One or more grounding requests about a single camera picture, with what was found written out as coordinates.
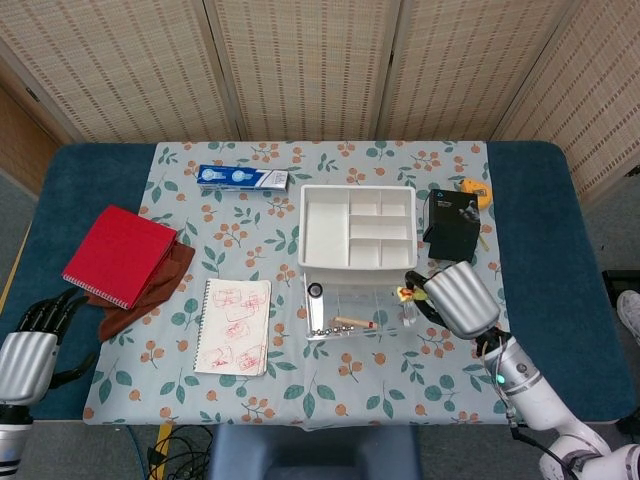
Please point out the white drawer organizer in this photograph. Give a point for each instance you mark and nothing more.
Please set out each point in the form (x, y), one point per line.
(325, 230)

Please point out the clear plastic storage box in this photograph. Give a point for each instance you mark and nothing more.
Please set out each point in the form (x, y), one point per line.
(357, 305)

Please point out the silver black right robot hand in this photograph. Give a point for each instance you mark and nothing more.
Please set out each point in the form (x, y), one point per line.
(462, 300)

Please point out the blue white toothpaste box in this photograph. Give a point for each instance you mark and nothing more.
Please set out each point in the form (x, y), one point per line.
(240, 177)

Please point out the white notebook with red drawings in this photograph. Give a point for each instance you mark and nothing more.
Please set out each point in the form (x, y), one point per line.
(232, 327)

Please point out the white shoe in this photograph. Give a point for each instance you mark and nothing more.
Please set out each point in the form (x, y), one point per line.
(630, 317)

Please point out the brown cloth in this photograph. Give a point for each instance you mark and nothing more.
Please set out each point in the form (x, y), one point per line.
(150, 300)

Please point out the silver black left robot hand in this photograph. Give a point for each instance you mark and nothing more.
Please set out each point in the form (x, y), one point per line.
(25, 362)

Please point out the red spiral notebook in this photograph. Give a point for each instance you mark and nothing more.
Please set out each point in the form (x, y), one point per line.
(117, 252)

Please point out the small yellow toy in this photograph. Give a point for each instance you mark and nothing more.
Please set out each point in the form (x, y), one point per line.
(407, 293)

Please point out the blue padded chair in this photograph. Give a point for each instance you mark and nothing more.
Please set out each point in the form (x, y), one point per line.
(315, 450)

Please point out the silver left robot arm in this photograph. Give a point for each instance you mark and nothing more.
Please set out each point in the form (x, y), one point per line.
(12, 442)

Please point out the floral print tablecloth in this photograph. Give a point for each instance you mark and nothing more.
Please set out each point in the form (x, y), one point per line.
(320, 380)

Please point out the wooden door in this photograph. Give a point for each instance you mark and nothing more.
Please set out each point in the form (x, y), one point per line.
(22, 145)

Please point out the black cardboard box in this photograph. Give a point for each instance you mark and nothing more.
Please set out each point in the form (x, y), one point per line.
(450, 230)

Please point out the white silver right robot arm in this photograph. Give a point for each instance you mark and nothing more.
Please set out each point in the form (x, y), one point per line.
(530, 395)

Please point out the woven bamboo screen panel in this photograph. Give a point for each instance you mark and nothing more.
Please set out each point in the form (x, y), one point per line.
(125, 65)
(600, 100)
(305, 65)
(470, 65)

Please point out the blue table cover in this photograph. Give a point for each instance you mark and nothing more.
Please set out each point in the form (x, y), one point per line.
(550, 240)

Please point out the yellow tape measure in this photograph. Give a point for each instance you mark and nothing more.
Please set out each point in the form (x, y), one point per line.
(480, 192)

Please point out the black round cap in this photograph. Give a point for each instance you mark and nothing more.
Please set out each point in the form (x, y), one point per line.
(316, 289)

